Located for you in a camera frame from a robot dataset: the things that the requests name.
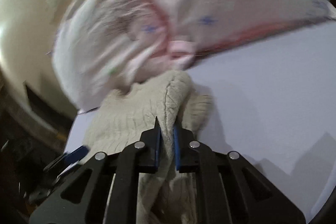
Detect beige knitted garment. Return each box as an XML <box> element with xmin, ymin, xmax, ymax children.
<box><xmin>83</xmin><ymin>70</ymin><xmax>214</xmax><ymax>224</ymax></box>

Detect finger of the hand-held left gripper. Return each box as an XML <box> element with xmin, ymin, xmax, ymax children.
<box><xmin>43</xmin><ymin>145</ymin><xmax>89</xmax><ymax>172</ymax></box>

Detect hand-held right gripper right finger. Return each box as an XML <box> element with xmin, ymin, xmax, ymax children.
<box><xmin>173</xmin><ymin>126</ymin><xmax>306</xmax><ymax>224</ymax></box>

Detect white printed blanket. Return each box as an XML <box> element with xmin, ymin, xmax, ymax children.
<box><xmin>47</xmin><ymin>0</ymin><xmax>332</xmax><ymax>113</ymax></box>

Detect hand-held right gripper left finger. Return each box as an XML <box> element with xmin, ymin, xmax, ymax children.
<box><xmin>28</xmin><ymin>116</ymin><xmax>161</xmax><ymax>224</ymax></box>

